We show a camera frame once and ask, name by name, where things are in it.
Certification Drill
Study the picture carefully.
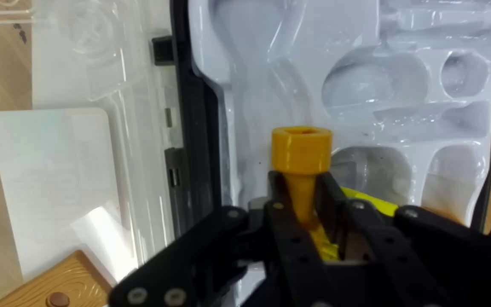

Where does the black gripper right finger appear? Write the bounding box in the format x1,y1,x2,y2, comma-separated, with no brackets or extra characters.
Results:
315,174,402,307

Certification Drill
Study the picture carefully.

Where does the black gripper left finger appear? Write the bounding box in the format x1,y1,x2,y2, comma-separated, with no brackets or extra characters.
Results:
264,171,336,307

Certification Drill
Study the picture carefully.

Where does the wooden toy block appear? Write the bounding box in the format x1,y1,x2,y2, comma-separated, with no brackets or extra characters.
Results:
0,251,111,307

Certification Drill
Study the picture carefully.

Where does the black toy tool case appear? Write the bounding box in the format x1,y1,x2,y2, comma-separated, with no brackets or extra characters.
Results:
169,0,491,227

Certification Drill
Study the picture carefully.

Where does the yellow toy bolt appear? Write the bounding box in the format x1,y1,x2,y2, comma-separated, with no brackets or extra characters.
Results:
271,126,332,225

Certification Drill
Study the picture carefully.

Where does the clear plastic case lid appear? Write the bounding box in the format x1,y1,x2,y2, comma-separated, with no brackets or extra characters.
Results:
0,0,176,280

